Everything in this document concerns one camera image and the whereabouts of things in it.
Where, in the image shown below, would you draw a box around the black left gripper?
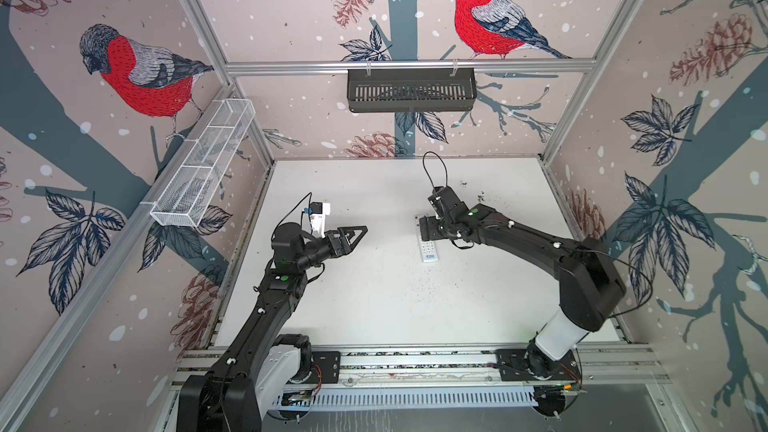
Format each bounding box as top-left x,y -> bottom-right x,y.
295,226 -> 366,272

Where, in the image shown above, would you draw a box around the white remote control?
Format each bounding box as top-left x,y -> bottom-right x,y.
417,224 -> 439,264

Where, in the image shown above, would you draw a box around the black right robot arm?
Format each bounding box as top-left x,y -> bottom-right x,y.
419,186 -> 627,379

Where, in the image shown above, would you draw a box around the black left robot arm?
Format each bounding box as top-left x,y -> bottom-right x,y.
176,222 -> 368,431

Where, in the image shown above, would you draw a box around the black hanging basket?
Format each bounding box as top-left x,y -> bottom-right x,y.
347,68 -> 477,113

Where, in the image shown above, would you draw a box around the aluminium cross bar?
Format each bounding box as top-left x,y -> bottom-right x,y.
224,58 -> 597,77

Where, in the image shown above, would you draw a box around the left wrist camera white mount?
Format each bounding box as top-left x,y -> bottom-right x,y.
304,201 -> 330,238

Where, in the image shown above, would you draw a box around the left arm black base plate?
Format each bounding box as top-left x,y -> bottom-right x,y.
289,351 -> 341,386

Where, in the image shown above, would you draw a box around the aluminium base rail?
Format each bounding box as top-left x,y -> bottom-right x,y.
170,341 -> 667,388

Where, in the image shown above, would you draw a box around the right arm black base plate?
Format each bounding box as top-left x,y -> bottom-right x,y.
494,348 -> 582,382

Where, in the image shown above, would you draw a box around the white perforated cable duct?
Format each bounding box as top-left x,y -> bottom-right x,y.
271,385 -> 539,412

